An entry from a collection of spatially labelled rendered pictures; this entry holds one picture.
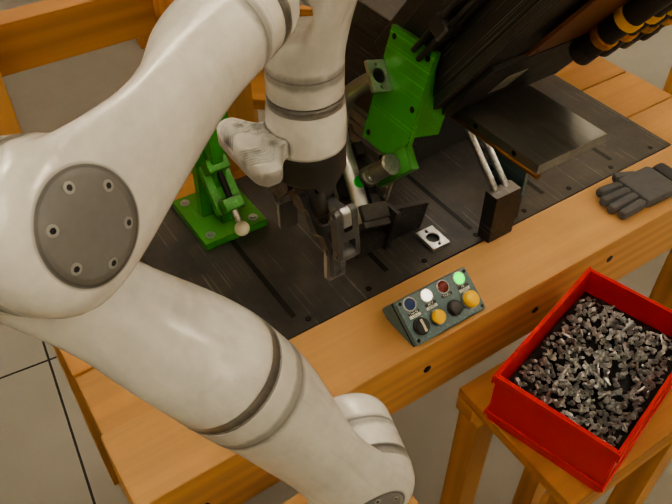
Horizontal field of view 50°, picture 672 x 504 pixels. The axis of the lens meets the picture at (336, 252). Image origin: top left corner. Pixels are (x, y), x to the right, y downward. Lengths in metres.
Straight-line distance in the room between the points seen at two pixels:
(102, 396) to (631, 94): 1.39
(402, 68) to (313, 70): 0.63
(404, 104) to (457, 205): 0.31
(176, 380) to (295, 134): 0.26
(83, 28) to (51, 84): 2.39
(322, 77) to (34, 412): 1.88
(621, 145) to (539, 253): 0.42
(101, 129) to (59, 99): 3.27
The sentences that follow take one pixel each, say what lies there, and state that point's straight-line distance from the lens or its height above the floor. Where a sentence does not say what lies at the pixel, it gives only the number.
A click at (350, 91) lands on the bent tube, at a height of 1.16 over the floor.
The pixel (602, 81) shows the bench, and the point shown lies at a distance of 1.97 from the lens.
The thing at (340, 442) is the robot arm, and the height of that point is 1.33.
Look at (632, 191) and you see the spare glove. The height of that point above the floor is 0.92.
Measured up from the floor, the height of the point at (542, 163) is 1.13.
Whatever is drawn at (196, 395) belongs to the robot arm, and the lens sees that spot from 0.48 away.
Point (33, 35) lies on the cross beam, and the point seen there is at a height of 1.24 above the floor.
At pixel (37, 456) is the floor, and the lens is 2.28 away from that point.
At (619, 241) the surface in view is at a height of 0.89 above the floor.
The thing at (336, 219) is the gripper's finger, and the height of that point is 1.39.
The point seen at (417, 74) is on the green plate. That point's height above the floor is 1.23.
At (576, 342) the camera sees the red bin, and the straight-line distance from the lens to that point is 1.28.
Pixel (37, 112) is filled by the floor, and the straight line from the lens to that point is 3.59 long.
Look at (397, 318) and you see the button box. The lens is 1.20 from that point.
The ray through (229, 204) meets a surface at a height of 0.99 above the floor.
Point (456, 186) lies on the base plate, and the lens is 1.50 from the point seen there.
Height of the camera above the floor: 1.84
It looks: 44 degrees down
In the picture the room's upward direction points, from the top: straight up
